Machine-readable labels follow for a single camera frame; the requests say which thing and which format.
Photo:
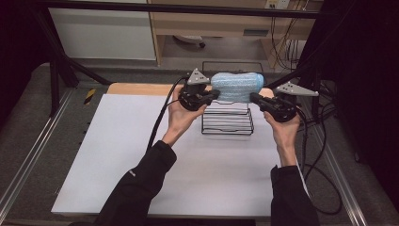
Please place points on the white cabinet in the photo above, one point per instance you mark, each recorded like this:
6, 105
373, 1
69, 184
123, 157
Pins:
100, 34

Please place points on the aluminium rail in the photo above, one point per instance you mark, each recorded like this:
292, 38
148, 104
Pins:
34, 157
342, 175

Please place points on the dark curtain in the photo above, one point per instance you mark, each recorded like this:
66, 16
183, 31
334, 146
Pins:
363, 78
15, 47

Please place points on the white wall socket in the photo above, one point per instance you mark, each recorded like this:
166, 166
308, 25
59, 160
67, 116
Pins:
277, 3

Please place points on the chair base with caster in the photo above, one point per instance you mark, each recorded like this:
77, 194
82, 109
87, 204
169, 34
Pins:
189, 39

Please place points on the wooden desk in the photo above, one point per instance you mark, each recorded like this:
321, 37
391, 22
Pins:
213, 28

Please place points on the black metal frame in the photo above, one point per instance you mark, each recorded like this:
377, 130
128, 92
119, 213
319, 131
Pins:
175, 8

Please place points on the person's right hand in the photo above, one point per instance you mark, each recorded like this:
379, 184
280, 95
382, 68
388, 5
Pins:
287, 132

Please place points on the yellow black striped tape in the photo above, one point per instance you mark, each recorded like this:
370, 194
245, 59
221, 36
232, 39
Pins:
89, 96

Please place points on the light blue cloth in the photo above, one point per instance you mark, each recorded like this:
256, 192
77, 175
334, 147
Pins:
236, 86

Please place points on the person's left hand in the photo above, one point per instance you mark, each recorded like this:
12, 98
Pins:
180, 121

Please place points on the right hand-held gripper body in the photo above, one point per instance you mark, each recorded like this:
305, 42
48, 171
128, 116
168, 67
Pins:
282, 108

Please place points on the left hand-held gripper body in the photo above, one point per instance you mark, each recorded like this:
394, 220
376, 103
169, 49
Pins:
193, 97

